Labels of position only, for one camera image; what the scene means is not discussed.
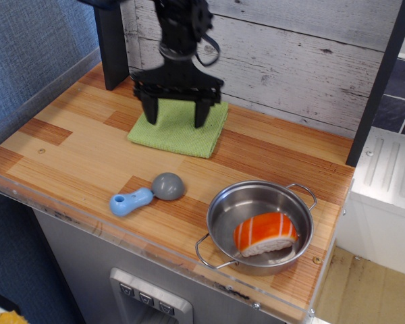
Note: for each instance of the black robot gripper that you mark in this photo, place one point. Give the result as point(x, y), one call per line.
point(177, 80)

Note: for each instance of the clear acrylic edge guard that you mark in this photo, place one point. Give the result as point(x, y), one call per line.
point(178, 259)

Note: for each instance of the blue handled grey scoop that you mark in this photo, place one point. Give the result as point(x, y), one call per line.
point(166, 186)

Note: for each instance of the green rag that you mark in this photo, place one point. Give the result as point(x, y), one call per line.
point(175, 131)

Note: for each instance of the orange salmon sushi toy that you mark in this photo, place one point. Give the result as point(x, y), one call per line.
point(266, 232)

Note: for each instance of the yellow object at corner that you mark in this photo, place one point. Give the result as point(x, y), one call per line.
point(12, 318)

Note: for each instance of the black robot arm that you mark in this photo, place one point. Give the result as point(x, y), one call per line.
point(183, 25)

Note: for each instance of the grey dispenser button panel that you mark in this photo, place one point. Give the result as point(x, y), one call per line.
point(139, 301)

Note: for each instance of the dark right support post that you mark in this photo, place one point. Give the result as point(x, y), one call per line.
point(388, 62)

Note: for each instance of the stainless steel pot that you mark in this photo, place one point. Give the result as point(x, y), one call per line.
point(244, 200)

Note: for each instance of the white toy sink unit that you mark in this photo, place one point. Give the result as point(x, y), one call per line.
point(372, 224)

